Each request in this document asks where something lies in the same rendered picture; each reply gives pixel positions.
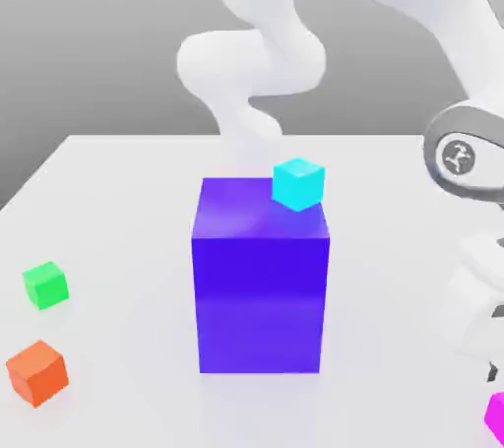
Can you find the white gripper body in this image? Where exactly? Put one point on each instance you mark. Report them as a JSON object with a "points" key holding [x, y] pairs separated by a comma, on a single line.
{"points": [[474, 310]]}

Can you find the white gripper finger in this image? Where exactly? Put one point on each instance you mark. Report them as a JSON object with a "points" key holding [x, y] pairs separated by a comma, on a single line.
{"points": [[492, 372]]}

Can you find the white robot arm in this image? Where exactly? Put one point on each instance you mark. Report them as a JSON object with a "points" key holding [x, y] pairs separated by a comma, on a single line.
{"points": [[252, 62]]}

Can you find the small magenta cube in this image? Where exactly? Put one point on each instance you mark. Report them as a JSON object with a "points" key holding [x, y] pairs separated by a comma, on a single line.
{"points": [[496, 418]]}

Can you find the small cyan cube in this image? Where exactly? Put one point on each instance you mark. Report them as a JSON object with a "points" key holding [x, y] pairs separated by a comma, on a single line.
{"points": [[298, 184]]}

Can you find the small green cube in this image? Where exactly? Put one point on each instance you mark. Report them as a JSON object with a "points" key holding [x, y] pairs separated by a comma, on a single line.
{"points": [[45, 285]]}

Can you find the small orange cube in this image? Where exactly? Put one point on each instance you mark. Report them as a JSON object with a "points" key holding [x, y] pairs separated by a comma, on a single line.
{"points": [[37, 374]]}

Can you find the large purple box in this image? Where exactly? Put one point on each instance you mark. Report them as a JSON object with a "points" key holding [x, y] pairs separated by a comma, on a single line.
{"points": [[260, 290]]}

